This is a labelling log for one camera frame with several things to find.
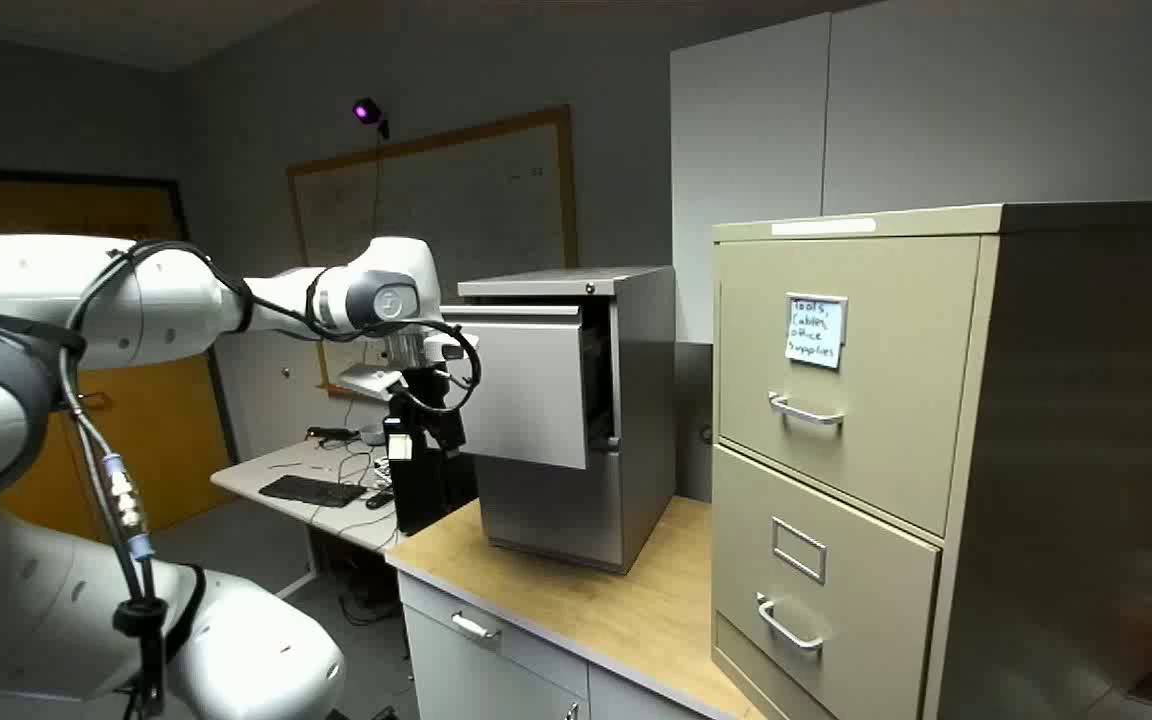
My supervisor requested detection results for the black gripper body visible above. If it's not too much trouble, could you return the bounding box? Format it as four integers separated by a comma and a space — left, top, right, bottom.
383, 369, 475, 536

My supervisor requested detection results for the grey top drawer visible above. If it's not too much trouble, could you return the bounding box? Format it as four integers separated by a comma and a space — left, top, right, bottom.
445, 303, 588, 468

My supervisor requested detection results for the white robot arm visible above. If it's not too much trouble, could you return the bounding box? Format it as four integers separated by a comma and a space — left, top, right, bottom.
0, 234, 475, 720

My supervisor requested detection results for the grey small file cabinet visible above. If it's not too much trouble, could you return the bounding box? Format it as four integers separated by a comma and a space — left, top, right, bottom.
458, 268, 678, 571

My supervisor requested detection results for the white cabinet under table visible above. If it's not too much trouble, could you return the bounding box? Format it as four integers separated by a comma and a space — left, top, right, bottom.
399, 575, 702, 720

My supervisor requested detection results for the beige lower drawer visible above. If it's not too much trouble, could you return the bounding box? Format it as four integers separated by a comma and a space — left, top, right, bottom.
712, 453, 939, 720

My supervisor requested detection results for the beige drawer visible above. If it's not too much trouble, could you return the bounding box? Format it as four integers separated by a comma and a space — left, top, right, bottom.
718, 240, 979, 531
712, 453, 939, 720

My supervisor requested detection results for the beige upper drawer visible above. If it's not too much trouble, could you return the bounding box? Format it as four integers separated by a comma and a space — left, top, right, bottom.
718, 240, 979, 531

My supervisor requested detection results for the beige tall file cabinet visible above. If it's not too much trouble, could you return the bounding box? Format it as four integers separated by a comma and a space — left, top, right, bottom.
712, 199, 1152, 720

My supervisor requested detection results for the black keyboard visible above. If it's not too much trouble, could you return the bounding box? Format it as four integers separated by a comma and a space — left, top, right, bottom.
260, 475, 366, 510

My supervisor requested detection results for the orange wooden door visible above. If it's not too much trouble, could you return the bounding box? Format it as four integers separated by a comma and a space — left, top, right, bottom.
0, 173, 233, 536

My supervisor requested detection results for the white paper label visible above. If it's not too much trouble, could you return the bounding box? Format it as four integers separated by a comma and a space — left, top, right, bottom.
783, 297, 847, 371

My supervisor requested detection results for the whiteboard with wooden frame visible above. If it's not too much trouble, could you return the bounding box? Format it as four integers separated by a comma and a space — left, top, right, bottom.
283, 106, 585, 399

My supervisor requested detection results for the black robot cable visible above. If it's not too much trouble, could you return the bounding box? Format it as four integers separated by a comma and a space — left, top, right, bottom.
0, 238, 260, 720

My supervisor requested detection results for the purple lit camera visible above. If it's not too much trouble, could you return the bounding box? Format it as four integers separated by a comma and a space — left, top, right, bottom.
352, 97, 393, 140

